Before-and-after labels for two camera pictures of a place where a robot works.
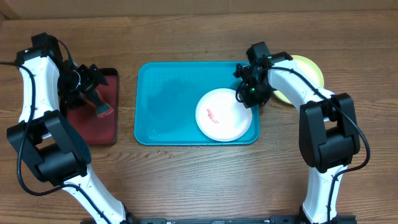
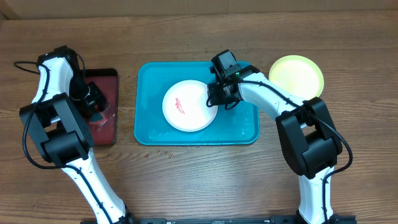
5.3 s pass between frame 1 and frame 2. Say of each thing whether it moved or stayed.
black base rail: stayed
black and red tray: stayed
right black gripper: moved
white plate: moved
